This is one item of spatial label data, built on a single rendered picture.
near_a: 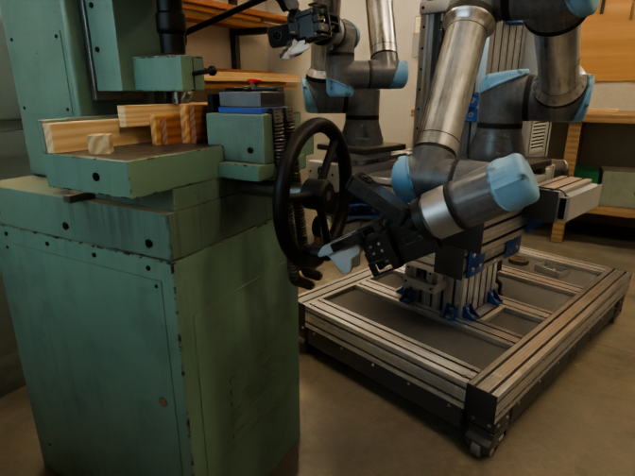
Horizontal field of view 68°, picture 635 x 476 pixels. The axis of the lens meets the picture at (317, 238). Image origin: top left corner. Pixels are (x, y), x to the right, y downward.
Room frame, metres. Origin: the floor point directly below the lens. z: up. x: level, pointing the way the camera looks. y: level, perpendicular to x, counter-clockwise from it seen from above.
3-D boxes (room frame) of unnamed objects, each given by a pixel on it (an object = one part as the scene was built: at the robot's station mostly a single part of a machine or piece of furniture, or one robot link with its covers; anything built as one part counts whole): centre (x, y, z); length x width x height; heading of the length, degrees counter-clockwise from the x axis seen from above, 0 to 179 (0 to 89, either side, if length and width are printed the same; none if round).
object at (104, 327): (1.10, 0.41, 0.36); 0.58 x 0.45 x 0.71; 62
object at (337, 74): (1.33, -0.08, 1.04); 0.11 x 0.08 x 0.11; 97
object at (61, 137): (1.07, 0.31, 0.93); 0.60 x 0.02 x 0.05; 152
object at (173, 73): (1.06, 0.32, 1.03); 0.14 x 0.07 x 0.09; 62
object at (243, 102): (0.97, 0.12, 0.99); 0.13 x 0.11 x 0.06; 152
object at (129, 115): (1.16, 0.24, 0.95); 0.55 x 0.02 x 0.04; 152
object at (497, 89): (1.30, -0.50, 0.98); 0.13 x 0.12 x 0.14; 58
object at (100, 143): (0.81, 0.37, 0.92); 0.03 x 0.03 x 0.03; 14
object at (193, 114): (1.03, 0.21, 0.94); 0.16 x 0.01 x 0.07; 152
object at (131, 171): (1.01, 0.20, 0.87); 0.61 x 0.30 x 0.06; 152
